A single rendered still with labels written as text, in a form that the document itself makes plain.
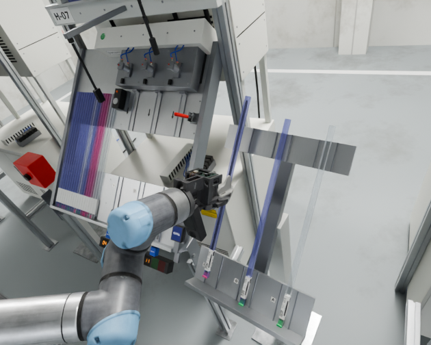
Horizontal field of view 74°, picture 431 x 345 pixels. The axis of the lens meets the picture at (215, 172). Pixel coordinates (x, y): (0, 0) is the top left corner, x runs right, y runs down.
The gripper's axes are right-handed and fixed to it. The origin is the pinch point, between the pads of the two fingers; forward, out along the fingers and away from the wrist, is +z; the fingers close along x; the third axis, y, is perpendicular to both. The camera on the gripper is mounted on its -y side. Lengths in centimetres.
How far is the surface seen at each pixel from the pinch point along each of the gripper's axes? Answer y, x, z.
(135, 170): -20, 76, 35
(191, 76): 28.6, 24.2, 12.5
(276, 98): 17, 82, 228
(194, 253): -27.0, 11.6, 3.6
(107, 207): -23, 53, 0
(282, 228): -10.2, -14.1, 9.1
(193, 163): 1.5, 18.8, 9.0
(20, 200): -89, 235, 41
